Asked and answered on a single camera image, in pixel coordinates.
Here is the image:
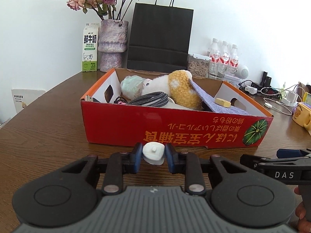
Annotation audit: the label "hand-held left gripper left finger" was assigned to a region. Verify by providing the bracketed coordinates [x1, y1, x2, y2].
[59, 142, 144, 195]

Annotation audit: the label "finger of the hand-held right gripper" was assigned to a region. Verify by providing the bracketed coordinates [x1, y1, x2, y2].
[240, 154, 268, 173]
[276, 149, 311, 160]

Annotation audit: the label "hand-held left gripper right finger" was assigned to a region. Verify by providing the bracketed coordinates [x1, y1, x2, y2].
[165, 143, 246, 195]

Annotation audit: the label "white plug adapter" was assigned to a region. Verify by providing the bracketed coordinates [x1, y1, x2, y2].
[142, 143, 166, 165]

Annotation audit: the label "red cardboard box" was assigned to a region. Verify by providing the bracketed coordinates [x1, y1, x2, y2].
[80, 68, 274, 149]

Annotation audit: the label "black braided cable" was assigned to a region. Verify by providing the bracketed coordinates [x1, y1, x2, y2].
[126, 91, 170, 107]

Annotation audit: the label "yellow eraser block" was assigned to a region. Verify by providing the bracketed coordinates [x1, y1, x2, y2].
[214, 98, 233, 108]

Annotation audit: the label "yellow white plush toy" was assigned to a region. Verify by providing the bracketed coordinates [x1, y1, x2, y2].
[142, 70, 202, 110]

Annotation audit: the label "purple woven cloth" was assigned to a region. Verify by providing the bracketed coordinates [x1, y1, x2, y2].
[188, 78, 253, 116]

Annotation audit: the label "green white plastic bag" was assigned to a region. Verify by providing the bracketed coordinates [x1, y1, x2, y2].
[120, 75, 148, 99]

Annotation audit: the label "clear seed container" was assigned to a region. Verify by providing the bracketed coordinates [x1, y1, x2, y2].
[187, 53, 211, 78]

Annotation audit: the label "person's right hand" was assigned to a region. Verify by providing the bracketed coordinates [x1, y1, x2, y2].
[294, 186, 311, 232]

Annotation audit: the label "yellow bear mug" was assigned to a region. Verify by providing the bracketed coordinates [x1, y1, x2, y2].
[292, 102, 311, 130]

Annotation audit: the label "black upright device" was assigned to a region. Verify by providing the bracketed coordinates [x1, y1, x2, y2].
[261, 71, 272, 88]

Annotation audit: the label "white tin box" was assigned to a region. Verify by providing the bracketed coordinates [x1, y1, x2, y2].
[224, 74, 241, 85]

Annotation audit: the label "white round speaker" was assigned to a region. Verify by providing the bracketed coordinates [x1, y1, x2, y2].
[237, 64, 250, 81]

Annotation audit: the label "clear glass cup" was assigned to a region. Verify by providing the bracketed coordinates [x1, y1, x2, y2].
[208, 62, 226, 79]

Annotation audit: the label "red label water bottle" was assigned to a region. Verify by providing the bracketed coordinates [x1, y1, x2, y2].
[229, 44, 240, 76]
[208, 38, 222, 65]
[220, 41, 231, 76]

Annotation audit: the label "white green milk carton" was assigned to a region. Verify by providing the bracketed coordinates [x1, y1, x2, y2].
[82, 22, 100, 73]

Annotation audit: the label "purple mottled vase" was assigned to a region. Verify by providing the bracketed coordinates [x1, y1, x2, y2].
[98, 19, 129, 73]

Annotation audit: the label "black paper bag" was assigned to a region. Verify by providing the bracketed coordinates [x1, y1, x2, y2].
[126, 0, 194, 73]

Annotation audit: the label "white printed cardboard box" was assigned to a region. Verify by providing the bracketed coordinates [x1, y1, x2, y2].
[11, 89, 47, 115]

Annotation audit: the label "white puck charger cable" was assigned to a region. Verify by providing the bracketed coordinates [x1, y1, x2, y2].
[264, 97, 292, 116]

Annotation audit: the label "white wall charger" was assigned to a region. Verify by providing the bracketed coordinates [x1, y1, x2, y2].
[281, 90, 298, 106]

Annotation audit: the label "white charger and cables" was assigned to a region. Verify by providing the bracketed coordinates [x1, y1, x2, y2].
[239, 80, 283, 100]

